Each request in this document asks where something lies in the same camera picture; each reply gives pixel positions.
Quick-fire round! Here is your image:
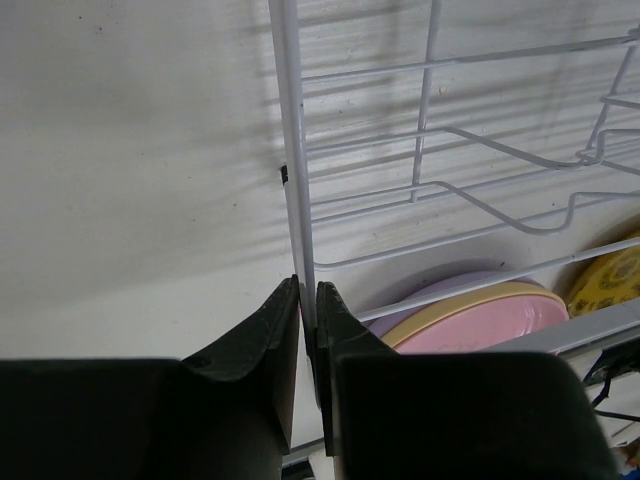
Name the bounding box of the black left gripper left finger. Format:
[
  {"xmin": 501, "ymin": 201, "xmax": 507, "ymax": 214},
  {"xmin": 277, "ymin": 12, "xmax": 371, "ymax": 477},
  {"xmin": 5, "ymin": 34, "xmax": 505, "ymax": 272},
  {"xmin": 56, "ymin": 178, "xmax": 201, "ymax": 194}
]
[{"xmin": 1, "ymin": 277, "xmax": 299, "ymax": 479}]

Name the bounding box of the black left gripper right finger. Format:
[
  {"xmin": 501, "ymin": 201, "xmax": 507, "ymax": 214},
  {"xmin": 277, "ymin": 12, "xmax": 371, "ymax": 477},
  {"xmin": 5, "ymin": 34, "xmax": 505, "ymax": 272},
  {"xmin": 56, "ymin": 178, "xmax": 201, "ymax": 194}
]
[{"xmin": 315, "ymin": 281, "xmax": 624, "ymax": 480}]

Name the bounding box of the pink plate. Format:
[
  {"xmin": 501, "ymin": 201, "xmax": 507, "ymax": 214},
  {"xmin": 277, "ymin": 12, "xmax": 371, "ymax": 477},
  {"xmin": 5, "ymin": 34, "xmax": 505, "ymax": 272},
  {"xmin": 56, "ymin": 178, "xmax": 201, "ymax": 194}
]
[{"xmin": 394, "ymin": 295, "xmax": 569, "ymax": 354}]

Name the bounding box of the beige plate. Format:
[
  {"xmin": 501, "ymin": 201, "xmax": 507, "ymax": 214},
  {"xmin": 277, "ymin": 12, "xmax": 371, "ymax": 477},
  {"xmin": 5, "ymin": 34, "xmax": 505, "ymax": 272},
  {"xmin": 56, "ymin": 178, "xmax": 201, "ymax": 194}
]
[{"xmin": 380, "ymin": 281, "xmax": 564, "ymax": 348}]

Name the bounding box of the yellow black patterned plate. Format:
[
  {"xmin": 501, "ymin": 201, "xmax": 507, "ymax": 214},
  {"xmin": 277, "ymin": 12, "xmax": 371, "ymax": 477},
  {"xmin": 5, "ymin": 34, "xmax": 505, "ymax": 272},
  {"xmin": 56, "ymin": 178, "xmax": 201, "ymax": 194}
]
[{"xmin": 565, "ymin": 246, "xmax": 639, "ymax": 318}]

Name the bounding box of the white wire dish rack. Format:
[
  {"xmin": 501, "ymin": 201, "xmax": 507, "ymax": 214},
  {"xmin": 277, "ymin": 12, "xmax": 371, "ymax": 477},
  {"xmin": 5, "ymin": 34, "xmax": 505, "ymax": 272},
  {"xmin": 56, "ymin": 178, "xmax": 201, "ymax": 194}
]
[{"xmin": 267, "ymin": 0, "xmax": 640, "ymax": 331}]

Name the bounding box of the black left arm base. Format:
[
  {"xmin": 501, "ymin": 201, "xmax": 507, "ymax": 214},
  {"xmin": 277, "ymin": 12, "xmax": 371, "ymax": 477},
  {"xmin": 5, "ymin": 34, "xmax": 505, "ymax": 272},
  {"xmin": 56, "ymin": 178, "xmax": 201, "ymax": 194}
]
[{"xmin": 583, "ymin": 340, "xmax": 639, "ymax": 479}]

